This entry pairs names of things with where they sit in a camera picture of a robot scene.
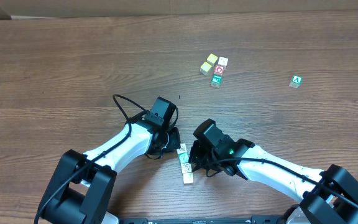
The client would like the white block blue H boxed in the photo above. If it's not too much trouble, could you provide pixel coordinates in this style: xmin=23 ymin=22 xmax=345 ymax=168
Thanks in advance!
xmin=181 ymin=162 xmax=192 ymax=174

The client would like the red circle block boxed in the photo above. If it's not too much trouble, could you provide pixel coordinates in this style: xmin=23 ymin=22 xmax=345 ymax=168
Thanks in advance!
xmin=214 ymin=65 xmax=224 ymax=76

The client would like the yellow plain wooden block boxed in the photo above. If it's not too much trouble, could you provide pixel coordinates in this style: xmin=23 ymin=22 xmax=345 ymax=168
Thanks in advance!
xmin=183 ymin=172 xmax=194 ymax=185

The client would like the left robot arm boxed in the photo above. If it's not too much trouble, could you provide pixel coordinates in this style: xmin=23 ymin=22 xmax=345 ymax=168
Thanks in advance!
xmin=34 ymin=97 xmax=180 ymax=224

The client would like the white block top right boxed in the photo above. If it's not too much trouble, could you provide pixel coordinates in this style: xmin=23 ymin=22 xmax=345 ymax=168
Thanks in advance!
xmin=218 ymin=57 xmax=228 ymax=70

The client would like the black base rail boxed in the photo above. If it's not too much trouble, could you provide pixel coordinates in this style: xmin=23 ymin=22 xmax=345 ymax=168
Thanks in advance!
xmin=101 ymin=203 xmax=301 ymax=224

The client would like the yellow block upper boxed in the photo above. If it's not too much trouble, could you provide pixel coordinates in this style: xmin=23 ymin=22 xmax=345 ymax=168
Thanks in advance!
xmin=206 ymin=54 xmax=219 ymax=66

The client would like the green letter A block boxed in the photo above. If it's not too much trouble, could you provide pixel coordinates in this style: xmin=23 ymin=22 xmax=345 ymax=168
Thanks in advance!
xmin=289 ymin=75 xmax=303 ymax=88

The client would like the white block blue side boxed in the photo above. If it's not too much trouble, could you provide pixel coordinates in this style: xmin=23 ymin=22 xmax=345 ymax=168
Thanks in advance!
xmin=177 ymin=143 xmax=188 ymax=155

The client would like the yellow block lower left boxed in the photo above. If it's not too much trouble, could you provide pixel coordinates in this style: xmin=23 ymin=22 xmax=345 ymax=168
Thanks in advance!
xmin=200 ymin=62 xmax=213 ymax=76

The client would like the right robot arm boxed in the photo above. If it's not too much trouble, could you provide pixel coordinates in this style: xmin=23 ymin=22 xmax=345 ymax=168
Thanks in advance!
xmin=190 ymin=119 xmax=358 ymax=223

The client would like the green picture block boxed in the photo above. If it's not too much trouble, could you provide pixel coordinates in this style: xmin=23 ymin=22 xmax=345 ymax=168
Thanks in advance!
xmin=211 ymin=74 xmax=222 ymax=88

